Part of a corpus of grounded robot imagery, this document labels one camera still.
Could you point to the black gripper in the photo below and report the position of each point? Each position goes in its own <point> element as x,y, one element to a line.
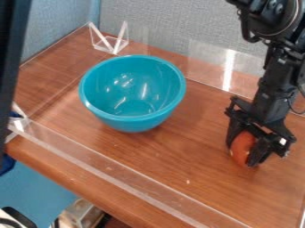
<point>262,117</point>

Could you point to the orange and white toy mushroom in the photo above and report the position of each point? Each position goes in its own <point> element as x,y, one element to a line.
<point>241,146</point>

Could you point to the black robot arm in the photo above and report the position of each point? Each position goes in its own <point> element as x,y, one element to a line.
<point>275,22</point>

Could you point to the blue plastic bowl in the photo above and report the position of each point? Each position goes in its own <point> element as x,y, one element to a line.
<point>133,91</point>

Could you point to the clear acrylic front barrier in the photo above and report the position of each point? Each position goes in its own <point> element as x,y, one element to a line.
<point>132,196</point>

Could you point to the blue cloth object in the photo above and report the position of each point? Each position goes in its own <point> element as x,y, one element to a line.
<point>9,161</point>

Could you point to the black and white object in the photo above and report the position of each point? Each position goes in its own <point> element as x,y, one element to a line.
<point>13,219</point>

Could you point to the dark blurred foreground object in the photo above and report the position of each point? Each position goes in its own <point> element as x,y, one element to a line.
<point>14,18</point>

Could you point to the clear acrylic corner bracket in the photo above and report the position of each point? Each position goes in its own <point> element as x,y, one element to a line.
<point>106,43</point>

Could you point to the grey metal table frame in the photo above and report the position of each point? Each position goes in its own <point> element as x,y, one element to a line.
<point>80,215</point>

